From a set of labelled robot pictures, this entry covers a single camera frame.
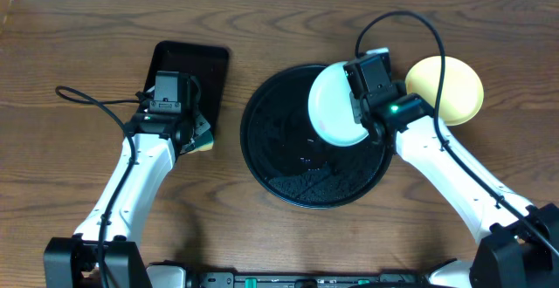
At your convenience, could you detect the yellow plate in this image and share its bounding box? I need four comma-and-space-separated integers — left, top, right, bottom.
404, 56, 484, 126

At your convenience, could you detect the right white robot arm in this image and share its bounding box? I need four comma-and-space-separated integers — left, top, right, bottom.
350, 83, 558, 288

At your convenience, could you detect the right black cable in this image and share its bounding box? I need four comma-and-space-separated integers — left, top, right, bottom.
354, 10, 559, 258

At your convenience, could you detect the pale green plate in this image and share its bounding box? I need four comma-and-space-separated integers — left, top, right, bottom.
307, 61, 369, 147

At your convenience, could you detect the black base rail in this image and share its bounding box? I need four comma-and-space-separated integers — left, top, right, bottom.
146, 260, 455, 288

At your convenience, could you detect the green and yellow scrub sponge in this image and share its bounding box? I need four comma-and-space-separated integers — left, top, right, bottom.
183, 130, 214, 154

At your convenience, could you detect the round black tray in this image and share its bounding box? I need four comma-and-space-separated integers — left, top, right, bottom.
240, 64, 393, 209

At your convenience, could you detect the black rectangular tray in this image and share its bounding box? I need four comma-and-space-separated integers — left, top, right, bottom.
143, 40, 230, 134

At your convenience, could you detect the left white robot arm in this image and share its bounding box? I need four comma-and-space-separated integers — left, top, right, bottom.
43, 71, 213, 287

